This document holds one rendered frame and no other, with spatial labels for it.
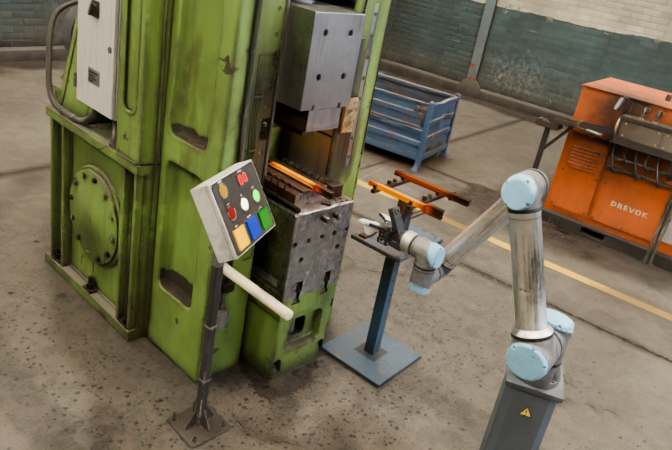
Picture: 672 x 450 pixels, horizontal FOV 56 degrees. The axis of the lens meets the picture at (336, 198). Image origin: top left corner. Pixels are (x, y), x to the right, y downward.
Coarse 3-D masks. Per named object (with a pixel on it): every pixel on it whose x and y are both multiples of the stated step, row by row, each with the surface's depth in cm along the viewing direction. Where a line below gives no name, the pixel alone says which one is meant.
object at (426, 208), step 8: (368, 184) 306; (376, 184) 303; (392, 192) 298; (400, 192) 298; (408, 200) 292; (416, 200) 292; (424, 208) 287; (432, 208) 286; (440, 208) 285; (432, 216) 286; (440, 216) 284
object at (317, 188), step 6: (270, 162) 300; (276, 162) 302; (282, 168) 296; (294, 174) 291; (300, 180) 288; (306, 180) 287; (312, 186) 284; (318, 186) 282; (318, 192) 282; (324, 192) 280; (330, 192) 278; (330, 198) 278
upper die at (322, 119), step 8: (280, 104) 273; (280, 112) 273; (288, 112) 270; (296, 112) 267; (304, 112) 263; (312, 112) 263; (320, 112) 267; (328, 112) 271; (336, 112) 274; (280, 120) 274; (288, 120) 271; (296, 120) 267; (304, 120) 264; (312, 120) 265; (320, 120) 269; (328, 120) 273; (336, 120) 277; (304, 128) 265; (312, 128) 267; (320, 128) 271; (328, 128) 275
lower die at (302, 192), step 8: (272, 160) 308; (272, 168) 298; (288, 168) 302; (280, 176) 291; (288, 176) 292; (304, 176) 296; (264, 184) 289; (272, 184) 285; (280, 184) 285; (288, 184) 285; (296, 184) 285; (304, 184) 285; (280, 192) 282; (288, 192) 279; (296, 192) 279; (304, 192) 280; (312, 192) 284; (288, 200) 280; (296, 200) 278; (304, 200) 282; (312, 200) 286; (320, 200) 290
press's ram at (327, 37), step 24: (288, 24) 254; (312, 24) 245; (336, 24) 253; (360, 24) 264; (288, 48) 256; (312, 48) 249; (336, 48) 259; (288, 72) 259; (312, 72) 254; (336, 72) 264; (288, 96) 261; (312, 96) 260; (336, 96) 270
